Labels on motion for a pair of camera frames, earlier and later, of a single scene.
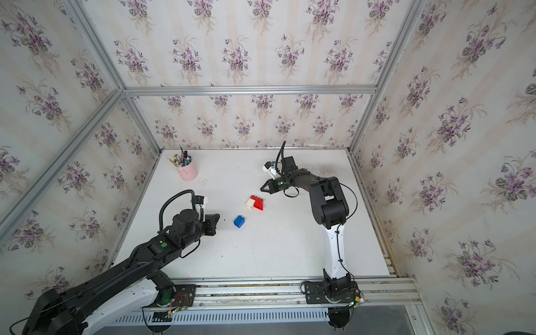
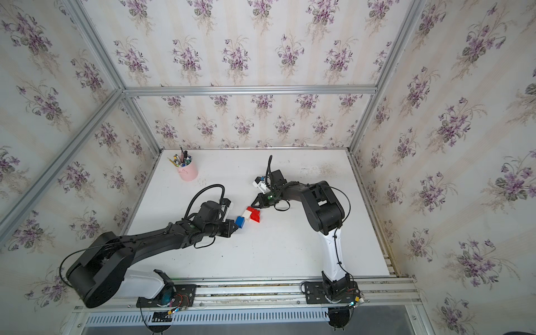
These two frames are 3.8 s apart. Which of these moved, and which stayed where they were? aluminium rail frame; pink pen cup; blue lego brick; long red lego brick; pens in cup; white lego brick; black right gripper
Moved: black right gripper; long red lego brick; white lego brick
Stayed: blue lego brick; aluminium rail frame; pens in cup; pink pen cup
